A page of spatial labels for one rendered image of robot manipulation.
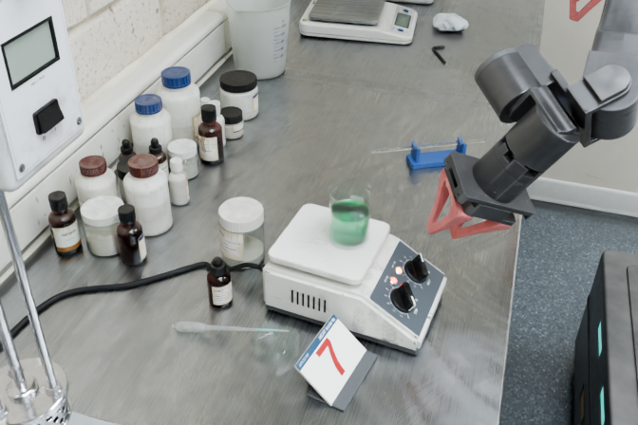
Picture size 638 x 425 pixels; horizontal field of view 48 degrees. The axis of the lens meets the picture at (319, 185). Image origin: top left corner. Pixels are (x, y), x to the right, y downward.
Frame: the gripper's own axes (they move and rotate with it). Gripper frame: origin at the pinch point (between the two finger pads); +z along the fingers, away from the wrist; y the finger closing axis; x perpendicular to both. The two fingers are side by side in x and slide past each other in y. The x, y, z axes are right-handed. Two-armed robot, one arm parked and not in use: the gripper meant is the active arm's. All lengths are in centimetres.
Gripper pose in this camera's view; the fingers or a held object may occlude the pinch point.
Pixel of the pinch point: (443, 228)
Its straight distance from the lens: 86.1
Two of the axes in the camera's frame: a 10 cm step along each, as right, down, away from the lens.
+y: -8.6, -2.0, -4.6
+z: -4.8, 5.9, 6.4
